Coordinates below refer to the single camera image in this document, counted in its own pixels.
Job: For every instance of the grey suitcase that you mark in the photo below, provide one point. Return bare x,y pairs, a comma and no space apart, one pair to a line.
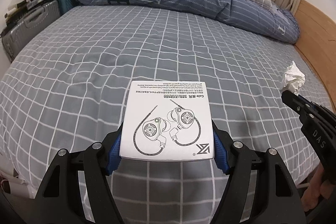
29,27

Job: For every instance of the white tissue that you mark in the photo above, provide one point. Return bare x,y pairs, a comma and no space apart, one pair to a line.
295,77

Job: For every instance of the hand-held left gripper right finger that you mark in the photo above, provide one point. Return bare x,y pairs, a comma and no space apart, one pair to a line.
219,148

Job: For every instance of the wooden headboard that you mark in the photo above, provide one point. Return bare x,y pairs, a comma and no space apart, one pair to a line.
317,37

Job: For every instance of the person's right hand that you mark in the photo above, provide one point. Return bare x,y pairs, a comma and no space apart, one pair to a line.
315,184

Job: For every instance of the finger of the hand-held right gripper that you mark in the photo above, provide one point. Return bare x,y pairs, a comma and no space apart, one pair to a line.
313,105
295,103

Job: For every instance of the white earphone box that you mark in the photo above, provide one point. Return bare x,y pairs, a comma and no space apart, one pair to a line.
168,119

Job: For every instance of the grey checked bed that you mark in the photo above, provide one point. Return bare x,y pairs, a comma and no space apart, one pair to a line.
105,56

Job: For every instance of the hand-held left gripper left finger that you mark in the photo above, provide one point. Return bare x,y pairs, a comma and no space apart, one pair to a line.
115,150

